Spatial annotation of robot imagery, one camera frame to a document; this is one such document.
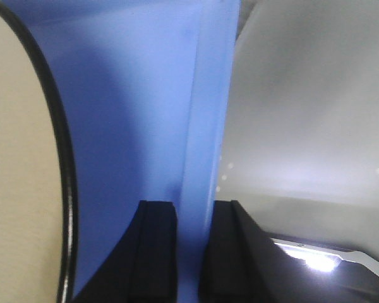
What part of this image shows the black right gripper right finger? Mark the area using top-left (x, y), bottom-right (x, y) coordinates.
top-left (198, 200), bottom-right (379, 302)

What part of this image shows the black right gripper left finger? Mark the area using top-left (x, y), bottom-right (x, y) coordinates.
top-left (73, 200), bottom-right (177, 302)

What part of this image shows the beige plate with black rim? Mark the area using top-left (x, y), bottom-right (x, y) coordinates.
top-left (0, 1), bottom-right (76, 302)

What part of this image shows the blue plastic tray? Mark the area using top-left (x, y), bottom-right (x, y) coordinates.
top-left (5, 1), bottom-right (240, 302)

